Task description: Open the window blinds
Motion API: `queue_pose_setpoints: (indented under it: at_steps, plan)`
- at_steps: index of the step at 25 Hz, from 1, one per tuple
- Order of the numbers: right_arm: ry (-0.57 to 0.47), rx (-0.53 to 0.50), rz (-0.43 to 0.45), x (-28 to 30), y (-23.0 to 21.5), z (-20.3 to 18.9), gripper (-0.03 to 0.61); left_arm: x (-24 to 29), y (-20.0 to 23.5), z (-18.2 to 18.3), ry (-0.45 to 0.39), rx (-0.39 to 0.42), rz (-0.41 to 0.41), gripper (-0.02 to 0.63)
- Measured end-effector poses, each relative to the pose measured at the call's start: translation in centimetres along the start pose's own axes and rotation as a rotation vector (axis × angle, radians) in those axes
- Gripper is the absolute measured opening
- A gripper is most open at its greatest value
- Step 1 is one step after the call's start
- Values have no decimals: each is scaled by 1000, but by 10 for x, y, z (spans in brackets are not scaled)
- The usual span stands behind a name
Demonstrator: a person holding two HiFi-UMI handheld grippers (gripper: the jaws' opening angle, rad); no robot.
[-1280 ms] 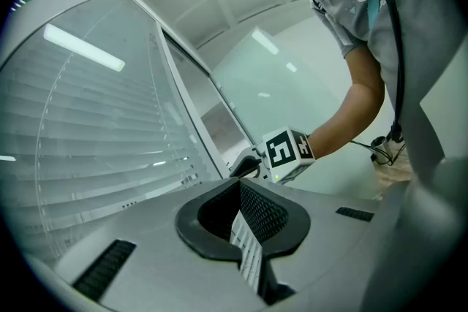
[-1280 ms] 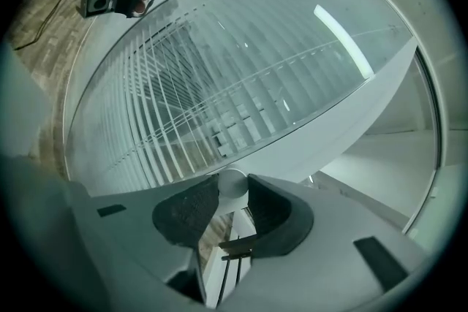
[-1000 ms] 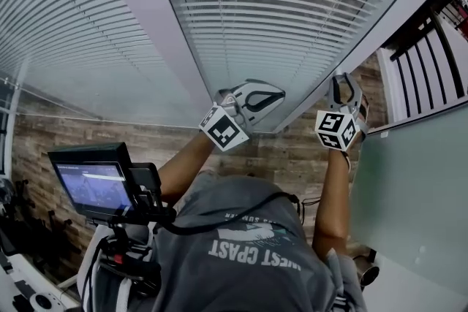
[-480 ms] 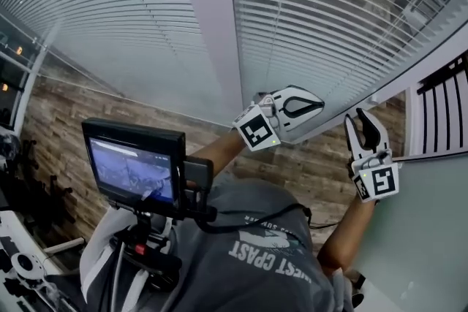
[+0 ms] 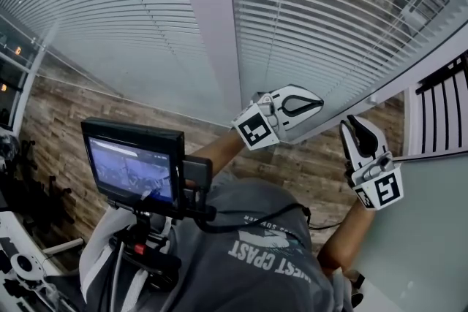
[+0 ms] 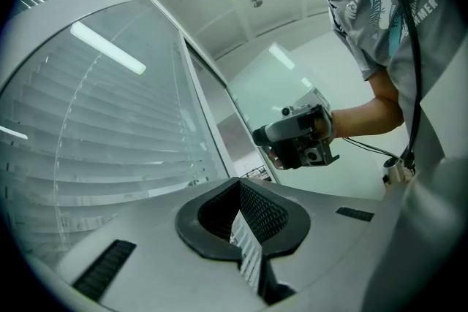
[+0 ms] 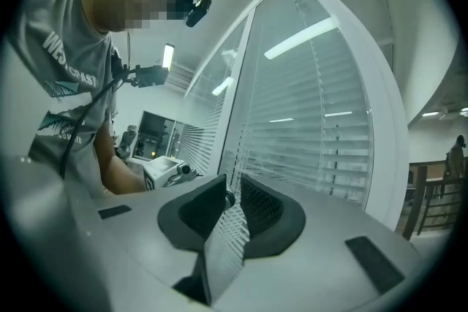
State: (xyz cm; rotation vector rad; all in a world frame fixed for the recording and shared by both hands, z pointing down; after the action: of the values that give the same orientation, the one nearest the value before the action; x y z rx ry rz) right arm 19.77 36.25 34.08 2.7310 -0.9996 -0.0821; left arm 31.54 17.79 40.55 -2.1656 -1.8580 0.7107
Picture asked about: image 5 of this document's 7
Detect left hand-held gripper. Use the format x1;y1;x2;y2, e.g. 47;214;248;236
231;84;325;151

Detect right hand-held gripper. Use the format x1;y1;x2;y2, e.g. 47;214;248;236
339;114;404;210

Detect white slatted window blinds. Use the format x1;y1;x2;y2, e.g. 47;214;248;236
226;0;468;114
0;0;220;121

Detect person's left forearm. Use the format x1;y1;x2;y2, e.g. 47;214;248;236
189;129;246;176

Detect person's right forearm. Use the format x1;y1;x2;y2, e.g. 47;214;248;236
317;199;377;277

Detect white panel with black bars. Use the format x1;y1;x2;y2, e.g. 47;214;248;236
404;54;468;158

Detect frosted glass door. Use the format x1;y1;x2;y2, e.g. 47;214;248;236
350;153;468;312

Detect wide white window mullion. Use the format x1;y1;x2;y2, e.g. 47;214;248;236
170;0;242;118

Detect black box behind monitor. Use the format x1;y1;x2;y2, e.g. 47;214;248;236
182;155;214;211

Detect grey printed t-shirt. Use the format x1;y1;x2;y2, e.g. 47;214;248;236
78;171;354;312

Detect black chest-mounted monitor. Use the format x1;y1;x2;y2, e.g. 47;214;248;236
80;116;186;211

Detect beige rod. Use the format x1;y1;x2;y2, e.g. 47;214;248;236
42;238;85;255

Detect dark glass window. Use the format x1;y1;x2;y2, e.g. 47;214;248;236
0;25;37;129

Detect plastic-wrapped grey bundle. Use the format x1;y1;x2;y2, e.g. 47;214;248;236
0;134;20;167

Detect white machine with black parts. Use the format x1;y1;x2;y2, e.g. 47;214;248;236
0;210;80;312

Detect thin black cable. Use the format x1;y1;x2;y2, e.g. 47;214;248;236
309;221;343;232

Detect thick black cable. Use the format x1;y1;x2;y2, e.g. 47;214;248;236
197;202;312;235

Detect steel tubular door handle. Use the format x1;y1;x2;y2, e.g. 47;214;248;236
350;270;366;308

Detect black monitor mount, red button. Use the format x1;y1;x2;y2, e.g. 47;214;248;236
109;206;184;292

